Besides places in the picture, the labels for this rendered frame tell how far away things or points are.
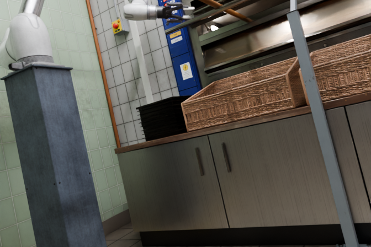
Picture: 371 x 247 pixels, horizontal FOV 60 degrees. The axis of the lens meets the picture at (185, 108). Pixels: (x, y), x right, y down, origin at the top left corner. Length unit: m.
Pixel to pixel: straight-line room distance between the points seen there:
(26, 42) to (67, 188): 0.66
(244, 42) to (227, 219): 1.06
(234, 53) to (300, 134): 0.84
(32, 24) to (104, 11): 1.20
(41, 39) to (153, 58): 0.99
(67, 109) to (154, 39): 1.06
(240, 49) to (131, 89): 0.91
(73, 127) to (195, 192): 0.66
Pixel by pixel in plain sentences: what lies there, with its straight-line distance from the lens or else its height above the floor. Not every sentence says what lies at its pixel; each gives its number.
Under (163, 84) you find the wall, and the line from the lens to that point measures 2.32.
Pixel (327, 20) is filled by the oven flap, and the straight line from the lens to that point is 1.95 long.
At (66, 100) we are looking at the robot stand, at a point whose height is 0.85.
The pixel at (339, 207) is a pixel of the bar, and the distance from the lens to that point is 1.39.
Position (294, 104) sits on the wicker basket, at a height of 0.60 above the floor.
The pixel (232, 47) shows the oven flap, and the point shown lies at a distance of 2.09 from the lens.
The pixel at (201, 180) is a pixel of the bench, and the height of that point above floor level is 0.34.
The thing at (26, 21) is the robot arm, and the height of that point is 1.22.
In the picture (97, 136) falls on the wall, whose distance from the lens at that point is 2.49.
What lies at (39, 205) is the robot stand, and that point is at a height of 0.42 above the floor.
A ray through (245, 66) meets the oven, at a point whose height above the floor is 0.89.
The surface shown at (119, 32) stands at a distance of 2.51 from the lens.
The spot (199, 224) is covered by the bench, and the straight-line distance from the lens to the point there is 1.69.
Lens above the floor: 0.60
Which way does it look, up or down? 4 degrees up
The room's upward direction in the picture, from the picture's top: 13 degrees counter-clockwise
